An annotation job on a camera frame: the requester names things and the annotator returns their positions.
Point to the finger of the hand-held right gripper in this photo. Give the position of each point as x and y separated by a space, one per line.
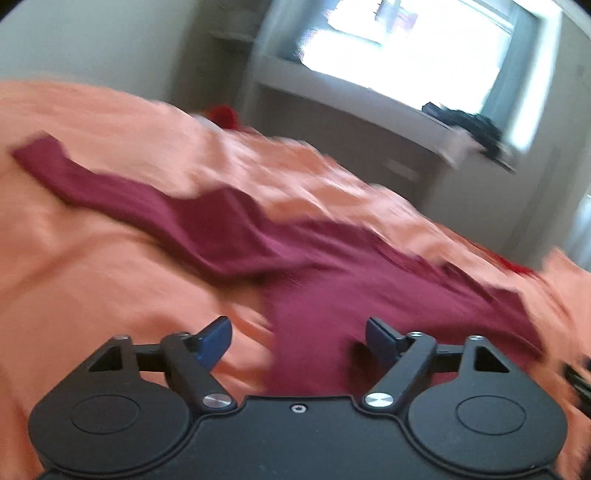
578 374

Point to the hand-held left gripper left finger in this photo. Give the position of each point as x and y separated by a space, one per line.
216 342

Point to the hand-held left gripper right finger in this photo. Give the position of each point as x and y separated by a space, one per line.
379 342

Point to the maroon garment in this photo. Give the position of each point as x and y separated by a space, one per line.
318 277

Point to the pile of dark clothes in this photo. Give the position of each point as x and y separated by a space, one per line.
475 127

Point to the red cloth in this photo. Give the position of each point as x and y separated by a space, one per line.
519 268
225 115

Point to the orange bed blanket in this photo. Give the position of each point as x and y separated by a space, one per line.
92 258

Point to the window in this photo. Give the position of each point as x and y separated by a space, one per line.
406 50

